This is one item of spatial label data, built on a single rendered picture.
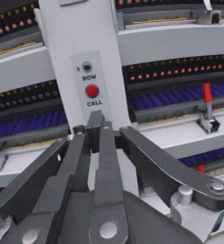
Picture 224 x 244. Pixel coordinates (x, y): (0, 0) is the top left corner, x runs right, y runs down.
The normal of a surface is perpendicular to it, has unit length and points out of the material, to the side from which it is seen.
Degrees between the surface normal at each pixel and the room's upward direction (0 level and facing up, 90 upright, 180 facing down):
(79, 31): 90
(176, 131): 20
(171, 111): 109
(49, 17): 90
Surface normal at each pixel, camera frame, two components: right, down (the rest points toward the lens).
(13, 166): -0.14, -0.76
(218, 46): 0.12, 0.61
